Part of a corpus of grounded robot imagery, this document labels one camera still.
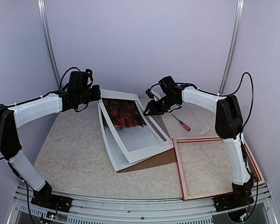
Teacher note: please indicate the landscape photo with white mat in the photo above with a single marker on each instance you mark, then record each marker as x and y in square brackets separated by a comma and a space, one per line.
[138, 137]

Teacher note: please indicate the aluminium front rail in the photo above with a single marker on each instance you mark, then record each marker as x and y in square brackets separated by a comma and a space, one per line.
[99, 210]

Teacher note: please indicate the red handled screwdriver tool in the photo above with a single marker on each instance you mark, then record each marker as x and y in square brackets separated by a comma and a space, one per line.
[185, 126]

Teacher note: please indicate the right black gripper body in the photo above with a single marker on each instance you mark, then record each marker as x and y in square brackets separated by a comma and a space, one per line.
[163, 106]

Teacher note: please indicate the aluminium corner post left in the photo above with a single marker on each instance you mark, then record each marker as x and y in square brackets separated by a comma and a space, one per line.
[48, 41]

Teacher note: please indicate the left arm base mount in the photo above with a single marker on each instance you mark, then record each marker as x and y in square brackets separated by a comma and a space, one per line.
[46, 199]

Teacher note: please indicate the brown frame backing board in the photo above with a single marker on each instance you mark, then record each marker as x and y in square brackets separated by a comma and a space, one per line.
[164, 158]

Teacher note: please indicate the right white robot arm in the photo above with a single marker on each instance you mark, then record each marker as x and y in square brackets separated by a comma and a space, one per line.
[229, 123]

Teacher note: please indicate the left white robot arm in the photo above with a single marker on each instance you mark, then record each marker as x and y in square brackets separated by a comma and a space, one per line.
[13, 117]

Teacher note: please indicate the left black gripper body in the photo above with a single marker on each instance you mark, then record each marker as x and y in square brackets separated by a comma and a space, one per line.
[84, 97]

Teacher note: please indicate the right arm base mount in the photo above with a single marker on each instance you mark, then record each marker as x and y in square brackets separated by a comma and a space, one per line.
[241, 195]

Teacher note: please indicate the aluminium corner post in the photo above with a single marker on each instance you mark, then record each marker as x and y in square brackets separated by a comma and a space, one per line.
[232, 47]
[48, 41]

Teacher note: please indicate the red wooden picture frame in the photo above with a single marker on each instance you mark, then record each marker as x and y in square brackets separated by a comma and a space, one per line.
[205, 165]

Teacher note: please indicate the aluminium corner post right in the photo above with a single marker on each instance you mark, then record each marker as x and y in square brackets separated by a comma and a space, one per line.
[232, 47]

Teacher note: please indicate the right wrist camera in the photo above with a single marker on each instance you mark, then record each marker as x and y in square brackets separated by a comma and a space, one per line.
[152, 94]

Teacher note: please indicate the white photo mat board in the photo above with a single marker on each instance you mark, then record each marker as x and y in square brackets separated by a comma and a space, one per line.
[116, 157]

